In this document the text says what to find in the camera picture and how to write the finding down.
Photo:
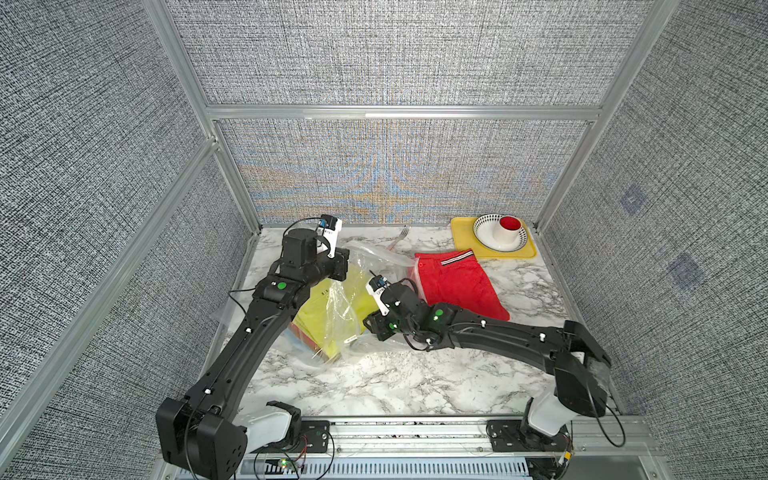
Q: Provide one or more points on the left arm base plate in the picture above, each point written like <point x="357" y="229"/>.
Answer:
<point x="312" y="436"/>

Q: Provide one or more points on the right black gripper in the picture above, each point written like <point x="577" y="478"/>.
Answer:
<point x="375" y="322"/>

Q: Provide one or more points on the clear plastic vacuum bag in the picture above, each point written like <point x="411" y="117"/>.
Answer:
<point x="376" y="260"/>

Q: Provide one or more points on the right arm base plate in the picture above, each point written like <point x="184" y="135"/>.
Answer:
<point x="508" y="436"/>

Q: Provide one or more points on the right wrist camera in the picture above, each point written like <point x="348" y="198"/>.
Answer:
<point x="375" y="287"/>

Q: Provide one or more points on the white slotted cable duct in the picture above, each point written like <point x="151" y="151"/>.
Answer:
<point x="388" y="468"/>

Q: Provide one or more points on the yellow plastic tray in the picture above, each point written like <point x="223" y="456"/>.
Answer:
<point x="464" y="239"/>

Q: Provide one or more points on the white cup red inside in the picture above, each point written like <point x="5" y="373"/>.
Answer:
<point x="507" y="231"/>

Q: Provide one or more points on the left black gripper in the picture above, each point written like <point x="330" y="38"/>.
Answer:
<point x="339" y="260"/>

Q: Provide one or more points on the red striped-waist shorts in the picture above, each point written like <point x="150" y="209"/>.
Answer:
<point x="457" y="278"/>

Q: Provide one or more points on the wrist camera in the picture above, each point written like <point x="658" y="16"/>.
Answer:
<point x="329" y="228"/>
<point x="375" y="287"/>

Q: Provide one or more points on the white patterned bowl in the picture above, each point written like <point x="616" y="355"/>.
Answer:
<point x="483" y="230"/>

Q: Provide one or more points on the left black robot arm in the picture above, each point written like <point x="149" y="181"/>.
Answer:
<point x="197" y="432"/>

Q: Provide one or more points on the yellow-green shorts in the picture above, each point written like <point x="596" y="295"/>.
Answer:
<point x="332" y="318"/>

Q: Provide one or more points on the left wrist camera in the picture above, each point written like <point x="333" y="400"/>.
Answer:
<point x="329" y="228"/>

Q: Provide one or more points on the aluminium front rail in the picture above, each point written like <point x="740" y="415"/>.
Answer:
<point x="444" y="436"/>

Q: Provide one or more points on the pink handled fork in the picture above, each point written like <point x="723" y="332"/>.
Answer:
<point x="401" y="236"/>

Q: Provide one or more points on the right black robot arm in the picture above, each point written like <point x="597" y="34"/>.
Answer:
<point x="578" y="365"/>

